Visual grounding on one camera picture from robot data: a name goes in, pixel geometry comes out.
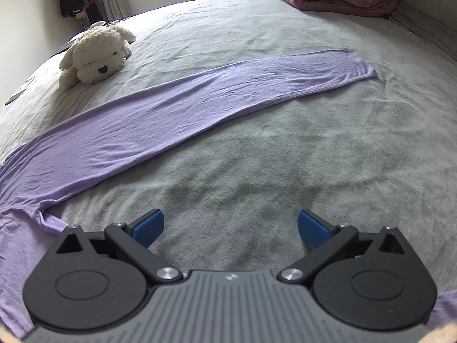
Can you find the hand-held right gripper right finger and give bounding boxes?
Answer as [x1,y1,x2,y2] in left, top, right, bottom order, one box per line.
[280,210,408,283]

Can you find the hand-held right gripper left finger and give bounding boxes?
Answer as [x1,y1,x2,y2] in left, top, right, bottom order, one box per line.
[56,209,181,283]

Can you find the purple pants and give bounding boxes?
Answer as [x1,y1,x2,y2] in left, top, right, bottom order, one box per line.
[0,51,457,333]

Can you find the black phone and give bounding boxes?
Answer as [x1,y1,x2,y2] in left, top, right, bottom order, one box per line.
[4,91,25,106]

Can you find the grey bed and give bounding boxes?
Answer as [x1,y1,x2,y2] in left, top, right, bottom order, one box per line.
[0,0,457,329]

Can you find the white plush dog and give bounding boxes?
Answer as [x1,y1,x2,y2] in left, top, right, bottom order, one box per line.
[58,21,137,91]

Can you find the grey quilted headboard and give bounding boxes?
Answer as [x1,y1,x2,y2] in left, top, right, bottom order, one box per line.
[387,0,457,61]

